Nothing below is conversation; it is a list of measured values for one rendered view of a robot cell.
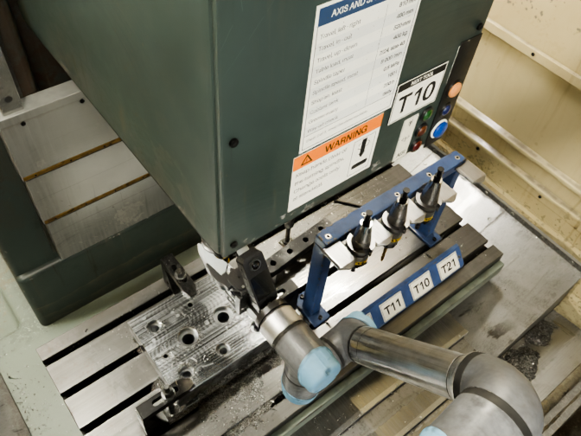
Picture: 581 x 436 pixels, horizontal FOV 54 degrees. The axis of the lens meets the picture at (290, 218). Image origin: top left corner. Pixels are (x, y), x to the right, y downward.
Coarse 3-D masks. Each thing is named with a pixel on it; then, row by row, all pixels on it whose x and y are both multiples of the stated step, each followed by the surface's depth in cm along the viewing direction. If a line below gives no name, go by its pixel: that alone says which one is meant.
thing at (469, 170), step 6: (468, 162) 144; (456, 168) 143; (462, 168) 143; (468, 168) 143; (474, 168) 143; (462, 174) 142; (468, 174) 142; (474, 174) 142; (480, 174) 142; (468, 180) 141; (474, 180) 141; (480, 180) 141
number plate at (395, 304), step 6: (396, 294) 149; (390, 300) 148; (396, 300) 149; (402, 300) 150; (384, 306) 147; (390, 306) 148; (396, 306) 149; (402, 306) 150; (384, 312) 147; (390, 312) 148; (396, 312) 150; (384, 318) 148
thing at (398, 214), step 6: (396, 204) 125; (402, 204) 124; (390, 210) 128; (396, 210) 125; (402, 210) 125; (390, 216) 128; (396, 216) 126; (402, 216) 126; (390, 222) 128; (396, 222) 128; (402, 222) 128
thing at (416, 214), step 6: (408, 198) 135; (408, 204) 134; (414, 204) 134; (408, 210) 133; (414, 210) 133; (420, 210) 133; (414, 216) 132; (420, 216) 132; (414, 222) 131; (420, 222) 131
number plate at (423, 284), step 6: (420, 276) 153; (426, 276) 154; (414, 282) 152; (420, 282) 153; (426, 282) 154; (414, 288) 152; (420, 288) 153; (426, 288) 154; (414, 294) 152; (420, 294) 154; (414, 300) 153
